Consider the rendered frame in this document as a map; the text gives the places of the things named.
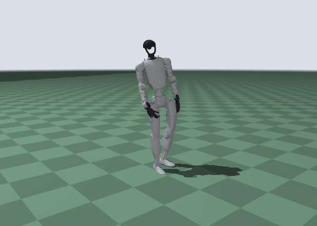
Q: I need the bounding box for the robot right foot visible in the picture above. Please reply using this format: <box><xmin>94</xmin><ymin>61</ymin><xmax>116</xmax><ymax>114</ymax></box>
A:
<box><xmin>153</xmin><ymin>164</ymin><xmax>165</xmax><ymax>174</ymax></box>

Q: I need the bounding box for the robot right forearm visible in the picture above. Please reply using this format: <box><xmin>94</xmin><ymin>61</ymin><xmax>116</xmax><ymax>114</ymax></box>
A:
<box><xmin>138</xmin><ymin>84</ymin><xmax>148</xmax><ymax>108</ymax></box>

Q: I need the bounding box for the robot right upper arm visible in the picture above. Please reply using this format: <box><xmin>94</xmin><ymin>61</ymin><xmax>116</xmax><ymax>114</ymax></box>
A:
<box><xmin>135</xmin><ymin>63</ymin><xmax>147</xmax><ymax>90</ymax></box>

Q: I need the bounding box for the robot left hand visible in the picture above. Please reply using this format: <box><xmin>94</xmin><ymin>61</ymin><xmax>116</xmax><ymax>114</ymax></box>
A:
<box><xmin>174</xmin><ymin>95</ymin><xmax>180</xmax><ymax>113</ymax></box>

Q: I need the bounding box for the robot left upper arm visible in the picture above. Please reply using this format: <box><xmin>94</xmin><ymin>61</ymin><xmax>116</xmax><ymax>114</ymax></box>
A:
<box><xmin>163</xmin><ymin>57</ymin><xmax>176</xmax><ymax>83</ymax></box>

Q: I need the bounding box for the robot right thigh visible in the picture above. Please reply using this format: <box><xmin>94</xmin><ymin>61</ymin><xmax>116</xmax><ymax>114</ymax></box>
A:
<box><xmin>146</xmin><ymin>101</ymin><xmax>160</xmax><ymax>140</ymax></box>

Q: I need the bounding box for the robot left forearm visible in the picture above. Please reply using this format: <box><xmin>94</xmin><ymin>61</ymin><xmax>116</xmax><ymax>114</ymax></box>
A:
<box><xmin>170</xmin><ymin>81</ymin><xmax>179</xmax><ymax>99</ymax></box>

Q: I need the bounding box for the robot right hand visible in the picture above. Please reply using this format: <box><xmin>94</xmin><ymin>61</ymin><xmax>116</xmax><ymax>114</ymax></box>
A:
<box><xmin>145</xmin><ymin>102</ymin><xmax>160</xmax><ymax>118</ymax></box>

